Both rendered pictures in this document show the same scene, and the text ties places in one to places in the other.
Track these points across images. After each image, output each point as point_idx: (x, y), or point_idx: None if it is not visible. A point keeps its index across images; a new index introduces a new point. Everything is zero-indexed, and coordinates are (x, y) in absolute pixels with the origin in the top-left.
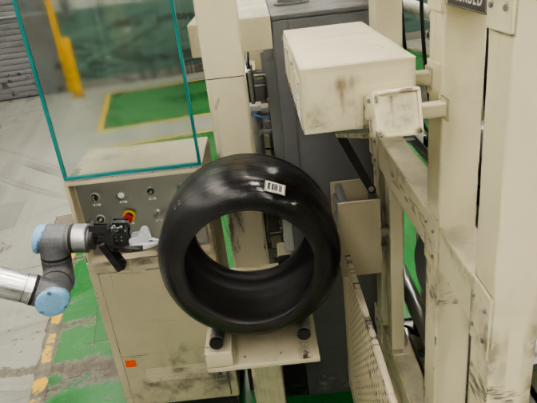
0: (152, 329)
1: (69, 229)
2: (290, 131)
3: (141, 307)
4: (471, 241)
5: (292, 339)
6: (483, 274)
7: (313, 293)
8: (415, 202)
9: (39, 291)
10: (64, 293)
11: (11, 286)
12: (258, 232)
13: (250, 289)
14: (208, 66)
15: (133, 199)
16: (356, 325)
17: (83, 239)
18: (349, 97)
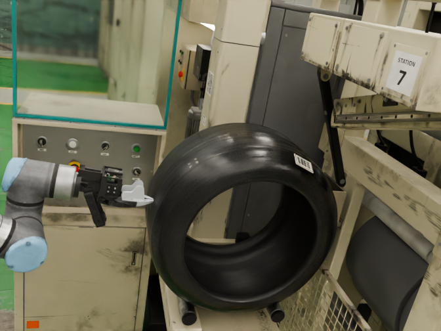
0: (67, 289)
1: (56, 170)
2: (257, 114)
3: (63, 266)
4: None
5: (251, 318)
6: None
7: (303, 277)
8: (419, 201)
9: (14, 239)
10: (44, 246)
11: None
12: (224, 205)
13: (211, 263)
14: (228, 28)
15: (84, 151)
16: (306, 310)
17: (71, 184)
18: None
